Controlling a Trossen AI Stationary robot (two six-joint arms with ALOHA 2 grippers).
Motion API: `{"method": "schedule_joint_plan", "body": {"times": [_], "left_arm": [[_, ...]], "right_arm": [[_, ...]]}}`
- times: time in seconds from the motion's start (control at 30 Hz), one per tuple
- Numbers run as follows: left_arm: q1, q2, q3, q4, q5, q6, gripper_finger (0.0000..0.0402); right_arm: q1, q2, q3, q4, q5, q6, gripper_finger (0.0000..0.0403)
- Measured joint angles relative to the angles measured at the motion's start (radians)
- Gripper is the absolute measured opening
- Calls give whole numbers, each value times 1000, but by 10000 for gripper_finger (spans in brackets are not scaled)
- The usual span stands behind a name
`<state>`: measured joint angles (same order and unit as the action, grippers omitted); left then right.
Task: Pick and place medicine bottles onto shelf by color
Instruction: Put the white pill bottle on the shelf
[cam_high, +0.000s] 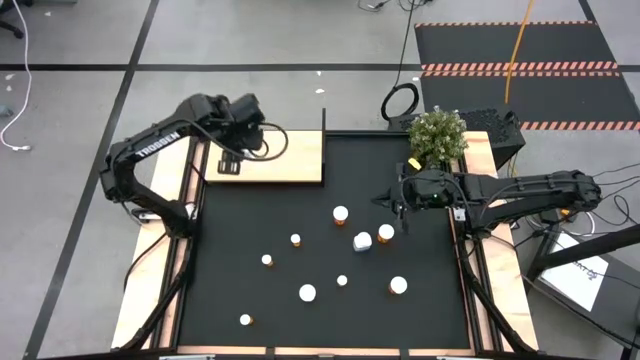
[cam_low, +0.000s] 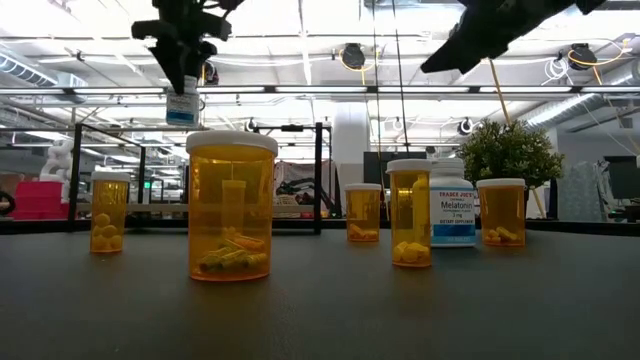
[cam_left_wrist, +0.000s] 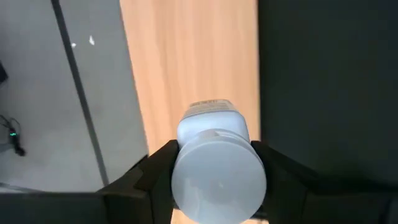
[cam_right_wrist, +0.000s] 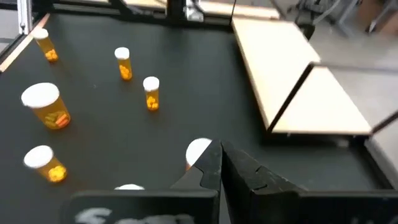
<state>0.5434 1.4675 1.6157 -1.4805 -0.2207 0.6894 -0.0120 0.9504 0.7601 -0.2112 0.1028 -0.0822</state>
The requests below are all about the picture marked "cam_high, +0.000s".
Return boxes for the light wooden shelf board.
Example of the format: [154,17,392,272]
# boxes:
[204,130,324,184]

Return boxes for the black metal stand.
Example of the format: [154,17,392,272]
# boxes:
[523,224,640,351]

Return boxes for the black hanging cable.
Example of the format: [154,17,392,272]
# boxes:
[380,0,421,122]

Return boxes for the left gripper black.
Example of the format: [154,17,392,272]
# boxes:
[218,93,266,176]

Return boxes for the black hazard-striped floor mat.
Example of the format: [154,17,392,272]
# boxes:
[413,21,619,71]
[419,69,640,132]

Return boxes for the artificial potted plant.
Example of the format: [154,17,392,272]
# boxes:
[407,105,470,170]

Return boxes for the black perforated box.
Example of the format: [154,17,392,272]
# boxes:
[388,106,527,169]

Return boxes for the black cable bundle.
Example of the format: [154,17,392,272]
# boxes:
[357,0,436,14]

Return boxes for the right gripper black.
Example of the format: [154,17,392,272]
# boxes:
[372,162,435,235]

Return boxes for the white printed sheet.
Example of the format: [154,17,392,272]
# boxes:
[539,232,610,312]

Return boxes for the black diagonal frame strut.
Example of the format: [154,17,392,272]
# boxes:
[119,234,196,351]
[455,234,539,354]

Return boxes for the yellow hanging hose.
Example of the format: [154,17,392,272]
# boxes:
[503,0,536,104]

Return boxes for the black office chair base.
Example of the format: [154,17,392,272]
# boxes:
[0,0,26,40]

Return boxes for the black table clamp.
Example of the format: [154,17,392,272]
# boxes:
[132,209,164,224]

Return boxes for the white floor cable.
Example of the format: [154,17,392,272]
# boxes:
[0,0,34,152]

